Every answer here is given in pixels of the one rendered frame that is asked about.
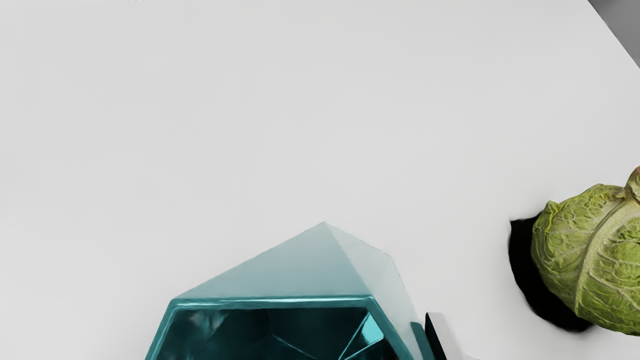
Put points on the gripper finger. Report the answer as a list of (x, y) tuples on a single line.
[(443, 340)]

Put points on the green cabbage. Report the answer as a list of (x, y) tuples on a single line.
[(595, 260)]

